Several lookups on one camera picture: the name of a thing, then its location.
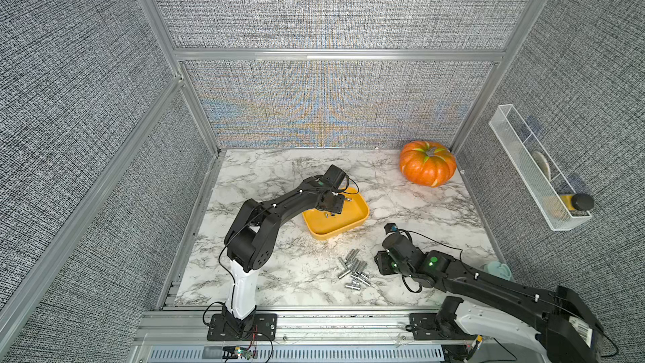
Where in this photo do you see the clear wall shelf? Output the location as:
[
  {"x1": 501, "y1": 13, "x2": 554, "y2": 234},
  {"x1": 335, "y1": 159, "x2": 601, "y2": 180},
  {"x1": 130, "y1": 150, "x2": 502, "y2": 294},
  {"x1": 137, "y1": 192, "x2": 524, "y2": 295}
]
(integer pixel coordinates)
[{"x1": 489, "y1": 104, "x2": 592, "y2": 231}]

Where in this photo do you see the teal cup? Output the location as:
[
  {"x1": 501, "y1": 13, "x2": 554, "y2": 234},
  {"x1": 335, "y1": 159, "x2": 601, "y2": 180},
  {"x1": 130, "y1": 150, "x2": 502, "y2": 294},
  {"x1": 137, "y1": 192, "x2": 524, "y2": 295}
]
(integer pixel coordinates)
[{"x1": 482, "y1": 260, "x2": 514, "y2": 282}]

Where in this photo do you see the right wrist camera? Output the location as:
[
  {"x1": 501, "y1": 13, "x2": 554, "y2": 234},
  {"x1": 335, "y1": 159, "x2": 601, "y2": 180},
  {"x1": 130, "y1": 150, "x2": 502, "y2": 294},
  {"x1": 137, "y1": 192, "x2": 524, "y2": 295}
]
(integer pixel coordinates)
[{"x1": 384, "y1": 223, "x2": 399, "y2": 235}]

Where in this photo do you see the yellow bottle black cap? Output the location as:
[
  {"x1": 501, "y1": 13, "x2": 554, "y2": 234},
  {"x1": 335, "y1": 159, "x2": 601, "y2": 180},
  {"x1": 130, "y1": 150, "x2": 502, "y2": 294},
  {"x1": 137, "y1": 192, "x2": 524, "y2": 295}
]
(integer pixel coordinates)
[{"x1": 559, "y1": 193, "x2": 596, "y2": 212}]

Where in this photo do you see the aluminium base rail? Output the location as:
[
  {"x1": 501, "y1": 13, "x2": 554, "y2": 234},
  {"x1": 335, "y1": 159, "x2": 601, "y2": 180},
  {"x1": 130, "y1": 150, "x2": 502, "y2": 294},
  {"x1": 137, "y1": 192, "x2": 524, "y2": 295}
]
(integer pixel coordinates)
[{"x1": 130, "y1": 307, "x2": 560, "y2": 363}]

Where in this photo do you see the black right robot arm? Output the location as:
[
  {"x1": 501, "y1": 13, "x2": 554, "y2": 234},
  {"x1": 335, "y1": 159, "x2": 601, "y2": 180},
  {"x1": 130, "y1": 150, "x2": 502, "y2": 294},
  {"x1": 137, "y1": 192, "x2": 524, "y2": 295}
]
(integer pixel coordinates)
[{"x1": 375, "y1": 224, "x2": 604, "y2": 362}]

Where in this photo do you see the yellow storage box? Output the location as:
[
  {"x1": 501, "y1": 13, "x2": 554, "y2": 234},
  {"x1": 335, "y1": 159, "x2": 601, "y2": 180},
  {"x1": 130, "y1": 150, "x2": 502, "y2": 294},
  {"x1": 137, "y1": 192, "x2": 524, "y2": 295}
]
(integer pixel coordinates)
[{"x1": 302, "y1": 193, "x2": 370, "y2": 240}]

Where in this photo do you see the orange pumpkin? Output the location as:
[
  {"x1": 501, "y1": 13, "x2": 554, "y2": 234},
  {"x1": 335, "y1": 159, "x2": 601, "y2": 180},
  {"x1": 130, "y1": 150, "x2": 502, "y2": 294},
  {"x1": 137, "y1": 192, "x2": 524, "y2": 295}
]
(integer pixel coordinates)
[{"x1": 399, "y1": 141, "x2": 457, "y2": 188}]

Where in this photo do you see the round brush in shelf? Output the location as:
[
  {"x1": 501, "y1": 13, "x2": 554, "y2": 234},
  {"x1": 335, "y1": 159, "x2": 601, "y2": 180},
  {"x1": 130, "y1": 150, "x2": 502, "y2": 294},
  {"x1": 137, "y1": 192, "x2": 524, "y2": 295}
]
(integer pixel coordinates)
[{"x1": 532, "y1": 151, "x2": 552, "y2": 181}]

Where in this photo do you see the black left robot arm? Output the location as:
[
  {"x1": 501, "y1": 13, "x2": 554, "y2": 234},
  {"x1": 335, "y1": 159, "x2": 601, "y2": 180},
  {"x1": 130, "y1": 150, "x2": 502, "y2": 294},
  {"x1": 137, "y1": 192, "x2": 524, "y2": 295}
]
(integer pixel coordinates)
[{"x1": 222, "y1": 165, "x2": 352, "y2": 323}]

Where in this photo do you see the silver socket front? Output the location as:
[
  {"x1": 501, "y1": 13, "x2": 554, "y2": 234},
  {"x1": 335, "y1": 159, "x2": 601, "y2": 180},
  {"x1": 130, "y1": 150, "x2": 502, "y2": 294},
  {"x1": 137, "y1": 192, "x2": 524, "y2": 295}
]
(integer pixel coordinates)
[{"x1": 344, "y1": 283, "x2": 361, "y2": 291}]

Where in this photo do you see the silver socket long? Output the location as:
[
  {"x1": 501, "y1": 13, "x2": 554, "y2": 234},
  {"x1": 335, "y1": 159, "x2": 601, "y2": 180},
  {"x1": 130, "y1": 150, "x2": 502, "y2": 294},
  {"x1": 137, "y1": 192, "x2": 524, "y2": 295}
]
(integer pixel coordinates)
[{"x1": 345, "y1": 249, "x2": 359, "y2": 263}]

